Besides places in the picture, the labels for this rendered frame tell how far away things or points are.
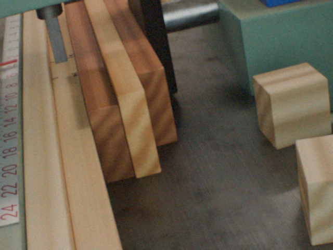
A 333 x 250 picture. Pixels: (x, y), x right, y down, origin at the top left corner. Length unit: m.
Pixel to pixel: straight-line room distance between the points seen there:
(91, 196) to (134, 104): 0.08
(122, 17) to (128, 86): 0.15
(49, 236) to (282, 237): 0.12
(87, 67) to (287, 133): 0.14
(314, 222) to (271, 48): 0.19
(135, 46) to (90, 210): 0.18
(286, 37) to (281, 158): 0.11
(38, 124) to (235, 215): 0.13
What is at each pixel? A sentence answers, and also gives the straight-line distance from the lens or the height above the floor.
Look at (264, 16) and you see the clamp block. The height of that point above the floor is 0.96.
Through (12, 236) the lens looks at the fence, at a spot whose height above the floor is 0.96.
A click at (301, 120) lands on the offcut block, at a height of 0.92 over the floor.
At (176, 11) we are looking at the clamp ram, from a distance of 0.53.
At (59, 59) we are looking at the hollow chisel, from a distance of 0.49.
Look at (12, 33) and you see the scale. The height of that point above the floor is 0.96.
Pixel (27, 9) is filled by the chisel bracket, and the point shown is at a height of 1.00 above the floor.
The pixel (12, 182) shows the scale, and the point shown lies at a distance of 0.34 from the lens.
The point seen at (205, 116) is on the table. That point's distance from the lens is 0.48.
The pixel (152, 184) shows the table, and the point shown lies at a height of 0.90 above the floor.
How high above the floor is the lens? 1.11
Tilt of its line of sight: 26 degrees down
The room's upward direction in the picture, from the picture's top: 11 degrees counter-clockwise
